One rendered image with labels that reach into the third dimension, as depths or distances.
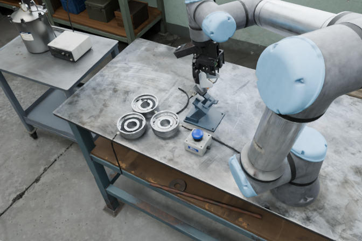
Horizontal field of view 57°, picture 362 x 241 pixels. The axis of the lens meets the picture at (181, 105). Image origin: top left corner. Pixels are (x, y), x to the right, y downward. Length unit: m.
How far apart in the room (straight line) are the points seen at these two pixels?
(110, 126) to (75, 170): 1.00
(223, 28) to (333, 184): 0.60
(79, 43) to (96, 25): 1.20
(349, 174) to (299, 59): 0.73
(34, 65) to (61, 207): 0.83
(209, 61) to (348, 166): 0.56
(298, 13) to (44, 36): 1.52
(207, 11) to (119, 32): 2.08
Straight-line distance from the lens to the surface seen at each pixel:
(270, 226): 1.33
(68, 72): 1.85
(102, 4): 3.03
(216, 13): 0.87
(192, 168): 1.14
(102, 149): 1.58
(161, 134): 1.21
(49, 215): 2.16
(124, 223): 1.99
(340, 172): 1.19
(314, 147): 0.93
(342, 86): 0.57
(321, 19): 0.72
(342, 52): 0.56
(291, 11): 0.80
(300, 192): 1.05
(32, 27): 1.99
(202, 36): 1.00
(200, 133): 1.13
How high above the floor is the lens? 1.73
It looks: 44 degrees down
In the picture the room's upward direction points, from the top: 6 degrees counter-clockwise
